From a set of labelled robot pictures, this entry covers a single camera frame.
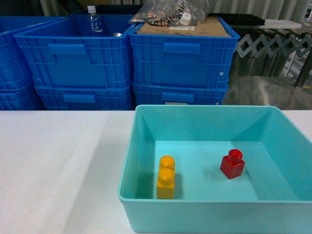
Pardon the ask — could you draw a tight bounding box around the blue crate with bottle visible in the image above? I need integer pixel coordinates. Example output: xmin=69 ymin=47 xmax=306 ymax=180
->
xmin=14 ymin=15 xmax=133 ymax=89

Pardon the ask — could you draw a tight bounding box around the brown cardboard sheet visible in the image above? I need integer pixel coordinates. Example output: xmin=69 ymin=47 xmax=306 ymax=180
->
xmin=137 ymin=17 xmax=231 ymax=37

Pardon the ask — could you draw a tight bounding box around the light teal plastic bin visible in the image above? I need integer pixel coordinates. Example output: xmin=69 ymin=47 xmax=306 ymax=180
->
xmin=118 ymin=105 xmax=312 ymax=234

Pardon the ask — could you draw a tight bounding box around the clear water bottle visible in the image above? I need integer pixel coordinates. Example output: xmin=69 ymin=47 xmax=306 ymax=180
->
xmin=87 ymin=5 xmax=106 ymax=37

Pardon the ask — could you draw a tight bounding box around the red toy block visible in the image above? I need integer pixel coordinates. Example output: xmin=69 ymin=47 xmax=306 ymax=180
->
xmin=220 ymin=149 xmax=245 ymax=179

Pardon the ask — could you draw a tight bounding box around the yellow toy block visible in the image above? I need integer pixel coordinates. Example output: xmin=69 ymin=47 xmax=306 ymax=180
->
xmin=156 ymin=156 xmax=176 ymax=199

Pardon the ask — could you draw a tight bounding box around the far left blue crate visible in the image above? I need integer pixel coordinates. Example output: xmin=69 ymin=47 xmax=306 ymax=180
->
xmin=0 ymin=16 xmax=62 ymax=92

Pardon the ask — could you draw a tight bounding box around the blue crate with cardboard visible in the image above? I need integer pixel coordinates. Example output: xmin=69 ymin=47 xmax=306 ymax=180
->
xmin=129 ymin=18 xmax=240 ymax=88

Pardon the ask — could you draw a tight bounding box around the lower left blue crate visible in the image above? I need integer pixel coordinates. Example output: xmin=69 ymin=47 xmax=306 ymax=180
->
xmin=35 ymin=86 xmax=134 ymax=111

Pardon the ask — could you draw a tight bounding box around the lower right blue crate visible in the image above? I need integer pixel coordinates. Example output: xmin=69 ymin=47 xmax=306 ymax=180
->
xmin=132 ymin=83 xmax=228 ymax=105

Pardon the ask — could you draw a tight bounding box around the black plastic tray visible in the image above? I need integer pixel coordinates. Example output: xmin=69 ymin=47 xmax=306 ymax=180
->
xmin=208 ymin=13 xmax=265 ymax=26

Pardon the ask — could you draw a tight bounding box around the bag of small parts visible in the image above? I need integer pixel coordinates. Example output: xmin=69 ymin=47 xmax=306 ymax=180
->
xmin=129 ymin=0 xmax=211 ymax=27

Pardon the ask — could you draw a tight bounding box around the expandable roller conveyor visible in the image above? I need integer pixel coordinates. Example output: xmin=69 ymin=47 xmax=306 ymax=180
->
xmin=235 ymin=28 xmax=312 ymax=59

